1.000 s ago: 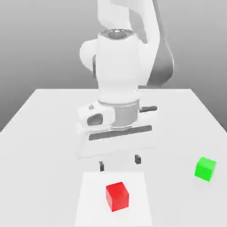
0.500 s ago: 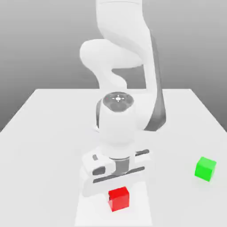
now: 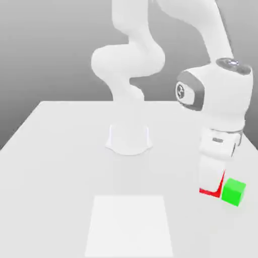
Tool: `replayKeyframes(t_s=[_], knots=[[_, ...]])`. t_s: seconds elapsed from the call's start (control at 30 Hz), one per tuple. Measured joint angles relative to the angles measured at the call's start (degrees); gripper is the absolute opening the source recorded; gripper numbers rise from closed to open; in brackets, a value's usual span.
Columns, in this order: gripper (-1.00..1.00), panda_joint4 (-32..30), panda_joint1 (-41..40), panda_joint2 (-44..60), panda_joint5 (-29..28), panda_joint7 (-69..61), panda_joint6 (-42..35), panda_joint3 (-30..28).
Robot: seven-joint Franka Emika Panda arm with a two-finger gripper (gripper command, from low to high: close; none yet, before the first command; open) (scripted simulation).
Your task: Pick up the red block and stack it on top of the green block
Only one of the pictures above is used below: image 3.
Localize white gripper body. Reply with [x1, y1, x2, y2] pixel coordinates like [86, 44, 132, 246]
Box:
[199, 155, 226, 191]

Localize small red cube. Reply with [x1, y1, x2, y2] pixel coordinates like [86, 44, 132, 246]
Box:
[199, 169, 226, 198]

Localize small green cube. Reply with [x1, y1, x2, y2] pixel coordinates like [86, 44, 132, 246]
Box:
[221, 177, 247, 208]

